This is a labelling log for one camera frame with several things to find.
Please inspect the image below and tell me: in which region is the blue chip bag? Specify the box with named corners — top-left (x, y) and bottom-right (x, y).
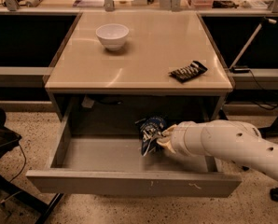
top-left (135, 116), bottom-right (167, 156)

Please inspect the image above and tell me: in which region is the white rod with black base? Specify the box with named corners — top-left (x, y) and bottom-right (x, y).
top-left (229, 17), bottom-right (277, 71)

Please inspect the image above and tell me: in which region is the beige top drawer cabinet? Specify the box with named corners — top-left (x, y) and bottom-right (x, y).
top-left (46, 10), bottom-right (233, 119)

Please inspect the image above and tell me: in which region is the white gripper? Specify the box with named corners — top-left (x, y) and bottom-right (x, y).
top-left (157, 121), bottom-right (204, 156)

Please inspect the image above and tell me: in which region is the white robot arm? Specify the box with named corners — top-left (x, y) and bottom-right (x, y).
top-left (156, 119), bottom-right (278, 181)

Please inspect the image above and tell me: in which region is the open grey drawer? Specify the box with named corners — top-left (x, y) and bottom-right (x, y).
top-left (27, 96), bottom-right (241, 197)

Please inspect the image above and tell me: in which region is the black snack bar wrapper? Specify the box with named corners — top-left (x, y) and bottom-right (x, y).
top-left (169, 61), bottom-right (207, 83)

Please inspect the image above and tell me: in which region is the white ceramic bowl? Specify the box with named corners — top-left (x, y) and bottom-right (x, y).
top-left (96, 23), bottom-right (130, 50)

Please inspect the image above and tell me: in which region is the black stand with cable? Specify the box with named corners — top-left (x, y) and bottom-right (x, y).
top-left (0, 112), bottom-right (60, 224)

